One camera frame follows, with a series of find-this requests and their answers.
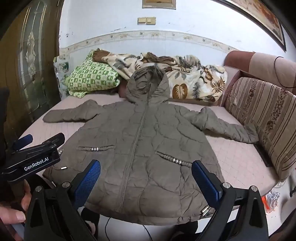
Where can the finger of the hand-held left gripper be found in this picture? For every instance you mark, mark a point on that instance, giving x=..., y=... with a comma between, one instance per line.
x=54, y=139
x=23, y=140

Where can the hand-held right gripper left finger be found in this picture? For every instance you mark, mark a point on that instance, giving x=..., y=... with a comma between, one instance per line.
x=86, y=183

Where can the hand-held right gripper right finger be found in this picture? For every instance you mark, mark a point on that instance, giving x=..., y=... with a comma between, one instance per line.
x=205, y=183

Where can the olive quilted hooded jacket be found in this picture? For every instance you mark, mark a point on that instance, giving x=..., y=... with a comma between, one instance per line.
x=150, y=139

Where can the person's left hand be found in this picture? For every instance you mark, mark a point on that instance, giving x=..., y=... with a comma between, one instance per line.
x=11, y=214

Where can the pink quilted mattress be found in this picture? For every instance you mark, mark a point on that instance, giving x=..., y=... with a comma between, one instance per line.
x=231, y=166

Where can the white orange floor object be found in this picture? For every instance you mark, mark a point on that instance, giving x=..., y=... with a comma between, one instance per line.
x=271, y=200

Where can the printed plastic bag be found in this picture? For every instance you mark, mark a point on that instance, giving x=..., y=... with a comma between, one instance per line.
x=60, y=69

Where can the green checked quilt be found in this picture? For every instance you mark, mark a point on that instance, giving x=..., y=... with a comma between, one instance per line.
x=92, y=76

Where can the wooden stained glass door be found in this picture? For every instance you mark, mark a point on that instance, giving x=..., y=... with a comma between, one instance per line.
x=30, y=58

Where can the striped floral sofa cushion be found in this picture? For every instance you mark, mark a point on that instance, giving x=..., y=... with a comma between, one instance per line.
x=266, y=120

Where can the brown cloth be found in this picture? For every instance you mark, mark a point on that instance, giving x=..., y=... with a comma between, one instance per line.
x=98, y=55

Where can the leaf print blanket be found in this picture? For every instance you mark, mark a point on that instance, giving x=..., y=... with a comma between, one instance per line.
x=185, y=76

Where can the pink brown sofa armrest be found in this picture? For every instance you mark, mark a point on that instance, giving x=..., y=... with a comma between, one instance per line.
x=254, y=62

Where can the small framed picture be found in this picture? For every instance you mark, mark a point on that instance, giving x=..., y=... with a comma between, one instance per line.
x=159, y=3

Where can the large framed picture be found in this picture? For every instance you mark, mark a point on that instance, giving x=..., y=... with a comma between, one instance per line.
x=266, y=16

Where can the beige wall switch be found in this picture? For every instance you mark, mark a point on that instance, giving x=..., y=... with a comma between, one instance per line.
x=151, y=20
x=142, y=20

